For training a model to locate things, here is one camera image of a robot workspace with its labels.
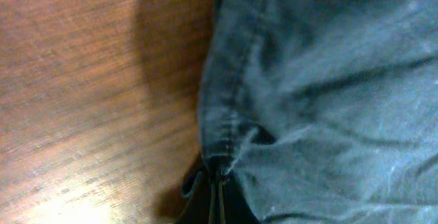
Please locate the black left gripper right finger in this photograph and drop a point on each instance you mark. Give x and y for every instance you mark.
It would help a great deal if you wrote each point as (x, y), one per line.
(232, 206)

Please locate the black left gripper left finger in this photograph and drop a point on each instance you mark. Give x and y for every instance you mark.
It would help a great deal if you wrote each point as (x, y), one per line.
(199, 191)

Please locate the navy blue shorts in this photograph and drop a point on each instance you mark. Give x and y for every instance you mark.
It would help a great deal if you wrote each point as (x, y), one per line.
(325, 110)

